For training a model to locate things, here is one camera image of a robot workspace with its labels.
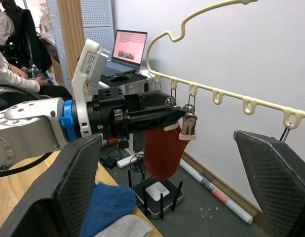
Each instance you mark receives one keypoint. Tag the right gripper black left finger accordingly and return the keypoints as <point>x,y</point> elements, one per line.
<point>56,197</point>

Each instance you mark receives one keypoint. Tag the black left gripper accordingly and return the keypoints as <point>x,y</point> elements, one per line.
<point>105,116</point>

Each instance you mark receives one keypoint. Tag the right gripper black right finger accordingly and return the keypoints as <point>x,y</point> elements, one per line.
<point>278,185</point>

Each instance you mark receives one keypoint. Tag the metal clip with cream jaws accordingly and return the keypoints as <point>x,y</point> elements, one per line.
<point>156,87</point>
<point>189,123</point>
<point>170,100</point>

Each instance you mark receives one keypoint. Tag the red ankle sock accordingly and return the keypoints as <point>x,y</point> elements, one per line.
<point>162,153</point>

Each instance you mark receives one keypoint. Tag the black smartphone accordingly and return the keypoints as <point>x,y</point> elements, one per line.
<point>48,78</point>

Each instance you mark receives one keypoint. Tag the seated person's right hand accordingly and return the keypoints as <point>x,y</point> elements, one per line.
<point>41,81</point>

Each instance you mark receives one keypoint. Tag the seated person's left hand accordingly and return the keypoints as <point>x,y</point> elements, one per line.
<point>20,73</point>

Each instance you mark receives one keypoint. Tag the white desk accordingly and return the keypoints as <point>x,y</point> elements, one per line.
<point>136,87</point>

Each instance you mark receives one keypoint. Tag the black mouse pad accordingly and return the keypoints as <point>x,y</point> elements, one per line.
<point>137,77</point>

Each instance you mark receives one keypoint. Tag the blue ankle sock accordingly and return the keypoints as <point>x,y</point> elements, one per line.
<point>108,205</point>

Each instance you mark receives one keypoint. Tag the white power strip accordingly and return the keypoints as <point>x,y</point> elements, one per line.
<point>125,161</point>

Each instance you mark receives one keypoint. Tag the rolled paper poster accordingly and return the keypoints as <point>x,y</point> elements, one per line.
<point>216,192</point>

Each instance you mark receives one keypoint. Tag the black power adapter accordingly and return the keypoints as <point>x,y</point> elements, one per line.
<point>110,163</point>

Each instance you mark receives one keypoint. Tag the grey laptop pink screen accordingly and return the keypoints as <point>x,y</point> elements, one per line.
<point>129,44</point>

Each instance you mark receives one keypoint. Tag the grey ankle sock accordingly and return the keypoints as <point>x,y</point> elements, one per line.
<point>125,227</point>

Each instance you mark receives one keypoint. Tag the blue left wrist clamp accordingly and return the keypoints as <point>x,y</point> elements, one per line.
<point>68,118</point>

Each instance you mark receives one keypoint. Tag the black router with antennas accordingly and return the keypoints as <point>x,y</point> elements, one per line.
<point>152,206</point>

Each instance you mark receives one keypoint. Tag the white perforated panel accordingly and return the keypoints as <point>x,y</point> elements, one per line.
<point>97,14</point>

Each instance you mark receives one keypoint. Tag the seated person black trousers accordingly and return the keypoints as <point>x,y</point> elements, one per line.
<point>9,76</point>

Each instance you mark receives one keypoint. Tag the black jacket on chair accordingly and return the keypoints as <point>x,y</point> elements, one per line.
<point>26,37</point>

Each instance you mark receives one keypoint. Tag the person in striped shirt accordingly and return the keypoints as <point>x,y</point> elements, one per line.
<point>3,27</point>

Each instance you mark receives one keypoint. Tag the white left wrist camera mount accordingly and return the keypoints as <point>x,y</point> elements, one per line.
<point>86,64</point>

